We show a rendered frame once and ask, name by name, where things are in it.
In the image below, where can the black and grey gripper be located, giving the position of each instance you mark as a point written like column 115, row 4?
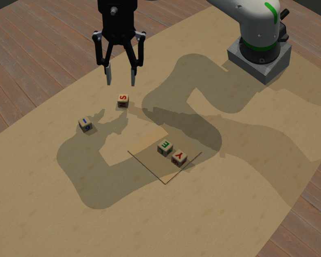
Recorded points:
column 119, row 31

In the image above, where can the tan square mat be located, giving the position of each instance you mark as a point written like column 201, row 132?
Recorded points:
column 145, row 151

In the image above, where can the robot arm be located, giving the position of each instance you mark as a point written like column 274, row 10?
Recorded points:
column 260, row 22

